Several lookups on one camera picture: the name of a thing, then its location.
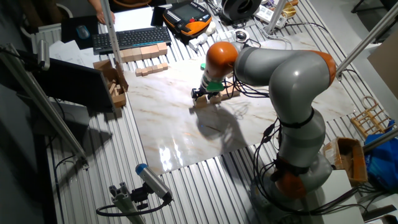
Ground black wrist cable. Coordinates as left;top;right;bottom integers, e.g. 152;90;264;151
229;77;271;99

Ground black filament spool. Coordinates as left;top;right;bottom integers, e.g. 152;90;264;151
221;0;262;22

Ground bare person forearm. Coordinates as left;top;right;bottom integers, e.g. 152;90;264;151
88;0;105;14

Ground grey depth camera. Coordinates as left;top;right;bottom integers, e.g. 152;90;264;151
36;39;51;72

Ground black computer keyboard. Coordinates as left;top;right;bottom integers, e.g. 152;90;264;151
91;26;173;55

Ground grey camera with blue end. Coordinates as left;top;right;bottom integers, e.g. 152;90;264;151
134;162;174;202

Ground black mouse pad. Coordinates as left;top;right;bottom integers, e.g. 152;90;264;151
60;15;101;51

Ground brown cardboard panel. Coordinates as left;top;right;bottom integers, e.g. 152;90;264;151
366;36;398;101

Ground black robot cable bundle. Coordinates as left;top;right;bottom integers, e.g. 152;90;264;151
251;116;374;218

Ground grey computer mouse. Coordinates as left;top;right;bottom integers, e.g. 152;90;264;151
75;24;91;40

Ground black camera cable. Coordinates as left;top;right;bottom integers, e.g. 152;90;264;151
95;198;173;218

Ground aluminium profile post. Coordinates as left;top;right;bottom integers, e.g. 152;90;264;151
362;128;398;154
266;0;289;34
99;0;123;65
335;1;398;79
0;43;90;170

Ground blue plastic bag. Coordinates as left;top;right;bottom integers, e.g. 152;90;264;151
363;119;398;191

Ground short aluminium profile piece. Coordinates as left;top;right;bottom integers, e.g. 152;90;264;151
108;182;147;224

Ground bare person hand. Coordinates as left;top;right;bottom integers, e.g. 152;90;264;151
95;10;116;26

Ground cardboard box of wood pieces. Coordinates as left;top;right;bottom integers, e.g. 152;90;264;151
92;58;129;109

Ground black smartphone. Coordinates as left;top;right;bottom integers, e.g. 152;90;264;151
150;6;166;27

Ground orange black teach pendant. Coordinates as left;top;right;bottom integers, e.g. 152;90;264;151
162;1;213;40

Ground white paper sheets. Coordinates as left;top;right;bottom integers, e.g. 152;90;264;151
49;39;94;68

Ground white marble pattern board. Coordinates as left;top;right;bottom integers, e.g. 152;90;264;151
123;30;357;175

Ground black camera clamp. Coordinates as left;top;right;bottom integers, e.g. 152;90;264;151
130;182;150;211

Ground orange lined cardboard box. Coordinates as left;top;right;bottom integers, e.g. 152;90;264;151
322;136;369;187

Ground white power strip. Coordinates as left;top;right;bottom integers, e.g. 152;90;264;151
254;4;287;29

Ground white power adapter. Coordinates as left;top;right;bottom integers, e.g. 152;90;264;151
188;32;209;52

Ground black monitor panel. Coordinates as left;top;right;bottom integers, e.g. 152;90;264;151
17;49;115;113

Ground gold foil wrapper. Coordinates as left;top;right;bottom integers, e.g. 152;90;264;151
281;1;299;19

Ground wooden slat rack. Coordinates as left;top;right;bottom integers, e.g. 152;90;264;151
350;95;395;139

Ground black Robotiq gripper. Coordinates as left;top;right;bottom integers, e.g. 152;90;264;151
190;84;215;100

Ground white rimmed metal dish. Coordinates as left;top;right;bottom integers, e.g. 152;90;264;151
233;28;251;43

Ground clear acrylic box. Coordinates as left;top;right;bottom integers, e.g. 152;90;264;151
213;29;237;44

